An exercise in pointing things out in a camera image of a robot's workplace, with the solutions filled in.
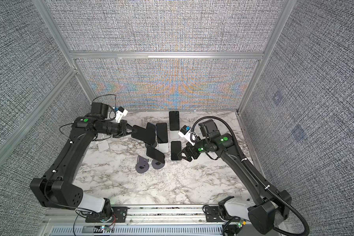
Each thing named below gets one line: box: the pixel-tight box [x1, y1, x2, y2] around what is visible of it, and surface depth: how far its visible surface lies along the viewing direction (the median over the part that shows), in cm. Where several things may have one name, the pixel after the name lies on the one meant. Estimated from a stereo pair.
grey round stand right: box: [151, 159, 165, 170], surface depth 92 cm
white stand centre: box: [158, 143, 169, 154], surface depth 99 cm
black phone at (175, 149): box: [170, 140, 182, 161], surface depth 99 cm
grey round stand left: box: [135, 154, 150, 174], surface depth 90 cm
